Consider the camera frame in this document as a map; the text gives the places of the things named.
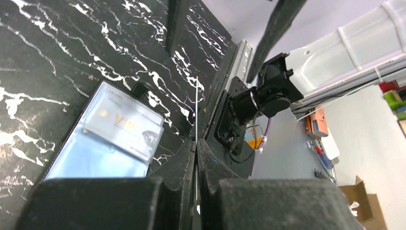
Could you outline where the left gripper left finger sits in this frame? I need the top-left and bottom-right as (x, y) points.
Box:
(16, 140), (196, 230)

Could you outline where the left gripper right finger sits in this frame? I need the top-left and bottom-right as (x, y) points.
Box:
(196, 139), (362, 230)

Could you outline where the black leather card holder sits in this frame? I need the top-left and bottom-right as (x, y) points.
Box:
(38, 80), (164, 182)

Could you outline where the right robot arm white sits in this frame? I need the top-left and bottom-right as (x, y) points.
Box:
(238, 0), (406, 117)

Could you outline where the white VIP card in sleeve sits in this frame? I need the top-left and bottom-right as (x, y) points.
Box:
(84, 81), (164, 163)

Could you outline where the cardboard box in background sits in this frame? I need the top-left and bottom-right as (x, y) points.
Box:
(340, 176), (387, 230)

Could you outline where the aluminium frame rail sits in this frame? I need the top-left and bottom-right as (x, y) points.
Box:
(231, 39), (254, 83)

